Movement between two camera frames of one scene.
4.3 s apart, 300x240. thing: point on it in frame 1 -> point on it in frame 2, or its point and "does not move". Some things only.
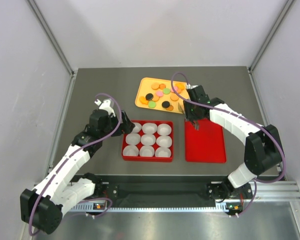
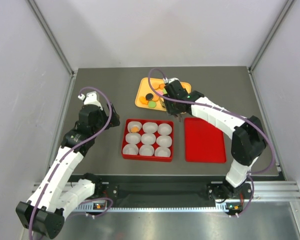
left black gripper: (126, 127) -> (114, 121)
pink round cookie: (159, 93) does not move
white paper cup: (164, 129) does not move
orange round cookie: (155, 98) does not move
